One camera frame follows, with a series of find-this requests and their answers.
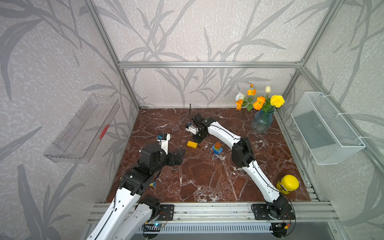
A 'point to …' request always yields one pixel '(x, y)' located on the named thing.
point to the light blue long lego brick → (219, 151)
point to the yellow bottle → (287, 184)
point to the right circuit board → (279, 229)
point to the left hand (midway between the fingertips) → (178, 150)
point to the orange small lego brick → (218, 145)
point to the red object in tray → (104, 130)
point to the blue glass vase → (262, 121)
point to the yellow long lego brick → (192, 144)
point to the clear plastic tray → (78, 141)
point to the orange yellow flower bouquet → (267, 104)
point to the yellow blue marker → (153, 184)
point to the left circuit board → (155, 227)
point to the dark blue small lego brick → (216, 152)
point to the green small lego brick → (217, 149)
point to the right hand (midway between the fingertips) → (195, 139)
